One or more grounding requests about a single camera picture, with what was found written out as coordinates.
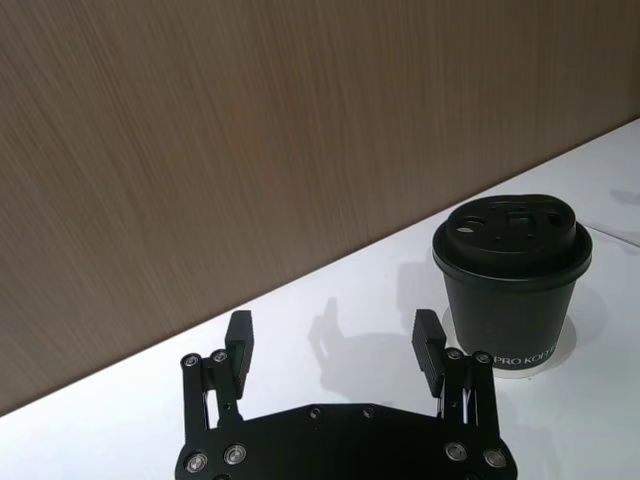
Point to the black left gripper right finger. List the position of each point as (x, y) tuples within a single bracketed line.
[(428, 356)]

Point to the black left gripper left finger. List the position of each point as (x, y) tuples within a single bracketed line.
[(236, 360)]

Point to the black paper cup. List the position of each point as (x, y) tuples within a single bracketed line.
[(505, 315)]

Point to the black plastic cup lid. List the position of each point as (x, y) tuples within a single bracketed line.
[(510, 235)]

